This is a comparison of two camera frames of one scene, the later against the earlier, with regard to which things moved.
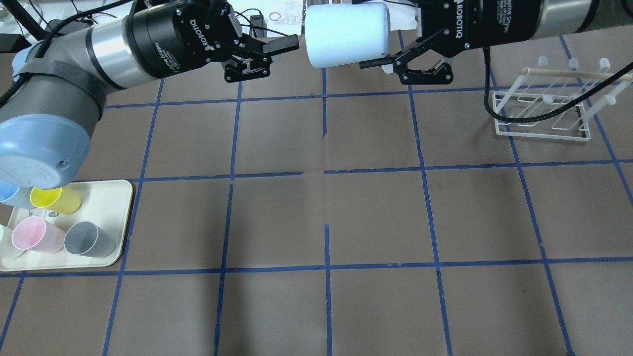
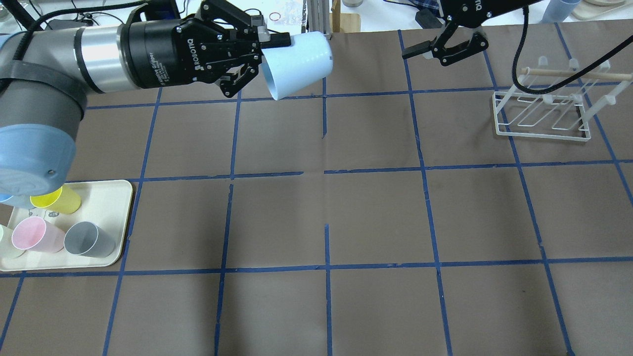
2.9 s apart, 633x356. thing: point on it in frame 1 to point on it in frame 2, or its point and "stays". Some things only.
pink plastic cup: [35, 233] stays
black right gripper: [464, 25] to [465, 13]
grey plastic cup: [84, 238] stays
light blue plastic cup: [340, 34] to [289, 69]
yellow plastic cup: [60, 200] stays
